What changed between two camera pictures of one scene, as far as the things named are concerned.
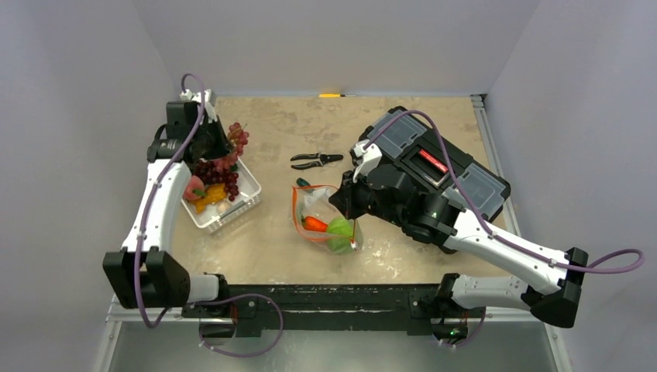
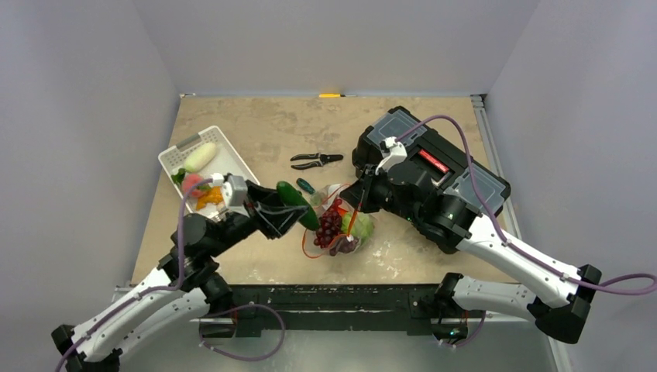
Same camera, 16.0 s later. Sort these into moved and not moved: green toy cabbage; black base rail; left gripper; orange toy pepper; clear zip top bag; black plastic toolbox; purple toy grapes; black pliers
Moved: purple toy grapes; left gripper; green toy cabbage; clear zip top bag
Not moved: black pliers; black plastic toolbox; black base rail; orange toy pepper
